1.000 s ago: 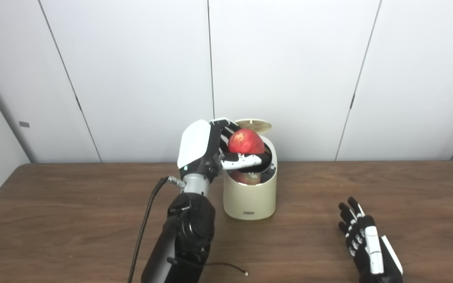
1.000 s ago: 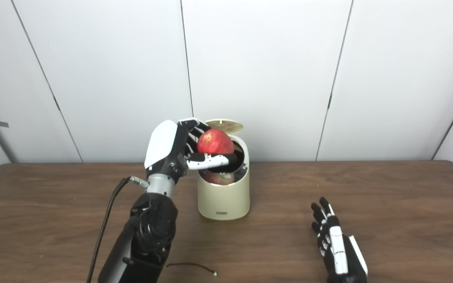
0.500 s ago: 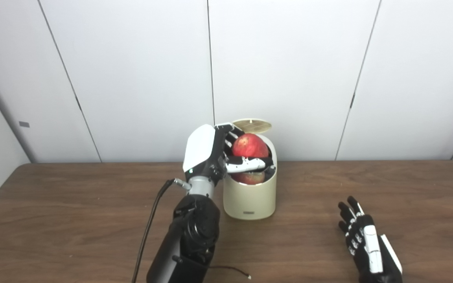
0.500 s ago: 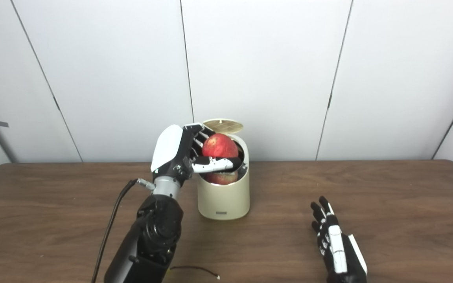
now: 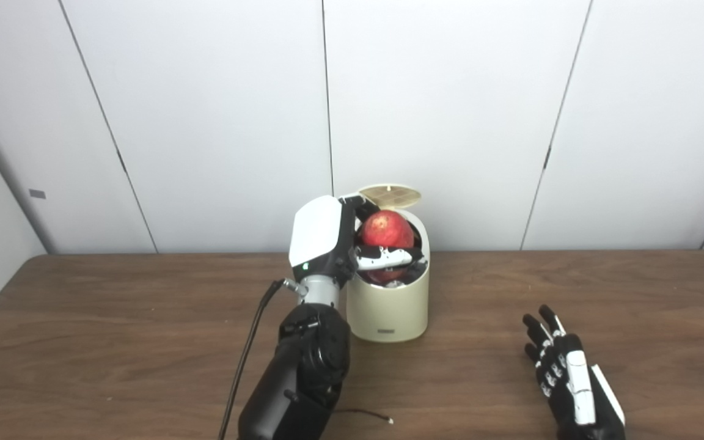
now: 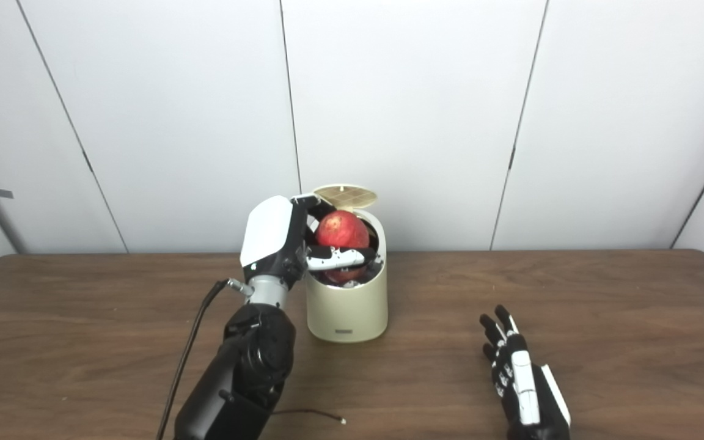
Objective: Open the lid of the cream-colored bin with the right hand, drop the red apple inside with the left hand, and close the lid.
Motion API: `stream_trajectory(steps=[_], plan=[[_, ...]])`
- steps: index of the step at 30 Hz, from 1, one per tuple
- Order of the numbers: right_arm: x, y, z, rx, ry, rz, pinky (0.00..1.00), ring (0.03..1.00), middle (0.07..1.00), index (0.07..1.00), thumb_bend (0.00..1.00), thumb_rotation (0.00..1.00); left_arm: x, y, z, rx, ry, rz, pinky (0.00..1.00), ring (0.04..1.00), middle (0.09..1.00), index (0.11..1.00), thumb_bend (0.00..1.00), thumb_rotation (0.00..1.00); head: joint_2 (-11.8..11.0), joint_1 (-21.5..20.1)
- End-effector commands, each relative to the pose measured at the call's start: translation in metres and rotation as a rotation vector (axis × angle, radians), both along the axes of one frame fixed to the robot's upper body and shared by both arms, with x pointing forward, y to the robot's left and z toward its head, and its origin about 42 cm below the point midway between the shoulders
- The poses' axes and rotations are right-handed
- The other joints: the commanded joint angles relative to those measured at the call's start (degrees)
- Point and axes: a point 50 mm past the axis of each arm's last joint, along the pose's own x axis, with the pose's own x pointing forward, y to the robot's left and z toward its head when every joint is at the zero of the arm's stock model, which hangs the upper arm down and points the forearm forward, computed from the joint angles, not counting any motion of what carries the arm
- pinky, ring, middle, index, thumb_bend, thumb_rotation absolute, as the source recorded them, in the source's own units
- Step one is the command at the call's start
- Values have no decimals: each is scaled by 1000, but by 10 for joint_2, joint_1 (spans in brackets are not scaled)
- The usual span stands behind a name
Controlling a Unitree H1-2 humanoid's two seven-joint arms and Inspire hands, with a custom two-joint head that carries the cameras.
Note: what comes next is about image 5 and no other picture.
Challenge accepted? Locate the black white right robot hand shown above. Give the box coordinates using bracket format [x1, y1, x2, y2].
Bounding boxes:
[522, 304, 626, 440]

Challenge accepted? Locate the black bin liner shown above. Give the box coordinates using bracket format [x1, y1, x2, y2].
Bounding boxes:
[389, 247, 429, 288]

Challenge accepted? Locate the round cream bin lid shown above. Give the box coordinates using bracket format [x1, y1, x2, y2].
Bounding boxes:
[358, 184, 422, 210]

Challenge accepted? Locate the thin wire with white tip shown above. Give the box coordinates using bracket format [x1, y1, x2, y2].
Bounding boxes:
[335, 408, 394, 425]

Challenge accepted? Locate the red apple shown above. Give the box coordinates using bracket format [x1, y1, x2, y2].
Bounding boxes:
[358, 210, 416, 285]

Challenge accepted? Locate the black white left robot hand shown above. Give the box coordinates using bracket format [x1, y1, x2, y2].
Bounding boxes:
[288, 194, 426, 288]

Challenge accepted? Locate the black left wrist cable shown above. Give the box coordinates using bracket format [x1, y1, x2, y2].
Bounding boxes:
[218, 278, 307, 440]

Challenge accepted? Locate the cream-colored bin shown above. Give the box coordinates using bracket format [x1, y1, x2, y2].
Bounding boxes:
[345, 184, 431, 343]

